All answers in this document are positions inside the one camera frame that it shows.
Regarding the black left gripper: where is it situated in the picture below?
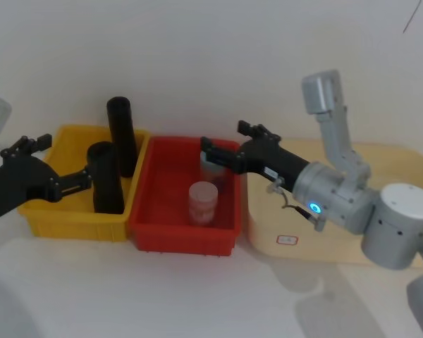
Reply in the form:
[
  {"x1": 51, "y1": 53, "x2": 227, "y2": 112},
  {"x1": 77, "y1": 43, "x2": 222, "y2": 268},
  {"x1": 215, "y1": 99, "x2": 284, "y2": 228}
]
[{"x1": 0, "y1": 133, "x2": 94, "y2": 225}]

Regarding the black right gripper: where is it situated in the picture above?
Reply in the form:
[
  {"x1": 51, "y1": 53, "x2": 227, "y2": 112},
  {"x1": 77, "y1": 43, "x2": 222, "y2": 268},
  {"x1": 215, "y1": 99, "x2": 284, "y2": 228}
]
[{"x1": 200, "y1": 120, "x2": 311, "y2": 194}]

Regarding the short black cylinder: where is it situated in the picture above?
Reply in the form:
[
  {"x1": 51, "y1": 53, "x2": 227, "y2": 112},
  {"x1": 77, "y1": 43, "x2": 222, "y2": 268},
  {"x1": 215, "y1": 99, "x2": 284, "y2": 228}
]
[{"x1": 85, "y1": 141, "x2": 125, "y2": 215}]

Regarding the yellow plastic bin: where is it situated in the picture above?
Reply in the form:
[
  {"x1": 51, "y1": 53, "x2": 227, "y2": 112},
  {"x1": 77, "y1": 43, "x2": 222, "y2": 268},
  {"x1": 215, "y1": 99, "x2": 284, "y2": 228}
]
[{"x1": 17, "y1": 123, "x2": 151, "y2": 244}]

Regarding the clear jar with white lid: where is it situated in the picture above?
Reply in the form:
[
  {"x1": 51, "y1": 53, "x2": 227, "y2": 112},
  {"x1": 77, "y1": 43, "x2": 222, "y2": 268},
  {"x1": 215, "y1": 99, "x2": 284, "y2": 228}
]
[{"x1": 187, "y1": 180, "x2": 220, "y2": 227}]

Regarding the pale wooden board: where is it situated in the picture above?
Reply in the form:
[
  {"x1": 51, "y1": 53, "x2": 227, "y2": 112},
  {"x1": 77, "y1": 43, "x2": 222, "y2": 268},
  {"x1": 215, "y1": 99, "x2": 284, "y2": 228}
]
[{"x1": 244, "y1": 137, "x2": 423, "y2": 273}]

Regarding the tall black cylinder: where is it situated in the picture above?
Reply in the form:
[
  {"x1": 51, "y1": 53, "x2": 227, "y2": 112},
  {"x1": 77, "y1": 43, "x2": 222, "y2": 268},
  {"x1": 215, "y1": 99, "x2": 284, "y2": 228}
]
[{"x1": 105, "y1": 95, "x2": 140, "y2": 179}]

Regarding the red plastic bin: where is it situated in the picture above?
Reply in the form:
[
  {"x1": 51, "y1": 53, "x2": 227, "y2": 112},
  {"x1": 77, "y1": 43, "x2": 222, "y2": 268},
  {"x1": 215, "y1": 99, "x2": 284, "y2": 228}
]
[{"x1": 126, "y1": 136, "x2": 243, "y2": 258}]

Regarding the white label with red border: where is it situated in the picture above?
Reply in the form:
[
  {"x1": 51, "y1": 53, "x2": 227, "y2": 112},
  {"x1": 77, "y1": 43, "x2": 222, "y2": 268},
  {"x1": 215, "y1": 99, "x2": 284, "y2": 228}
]
[{"x1": 275, "y1": 233, "x2": 300, "y2": 246}]

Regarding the white table cloth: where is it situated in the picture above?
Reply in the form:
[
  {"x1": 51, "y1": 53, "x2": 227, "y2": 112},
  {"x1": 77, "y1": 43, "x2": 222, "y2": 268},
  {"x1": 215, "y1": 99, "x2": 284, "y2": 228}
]
[{"x1": 0, "y1": 0, "x2": 423, "y2": 338}]

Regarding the thin dark gripper cable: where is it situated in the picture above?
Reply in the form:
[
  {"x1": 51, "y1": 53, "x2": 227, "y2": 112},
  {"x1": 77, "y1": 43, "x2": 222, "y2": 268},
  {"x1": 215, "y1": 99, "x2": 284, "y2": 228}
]
[{"x1": 266, "y1": 177, "x2": 321, "y2": 223}]

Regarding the thin dark hanging cable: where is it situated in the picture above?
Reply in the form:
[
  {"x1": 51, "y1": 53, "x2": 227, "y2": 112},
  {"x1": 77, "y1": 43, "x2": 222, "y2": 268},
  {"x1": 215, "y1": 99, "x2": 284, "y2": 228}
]
[{"x1": 402, "y1": 0, "x2": 423, "y2": 35}]

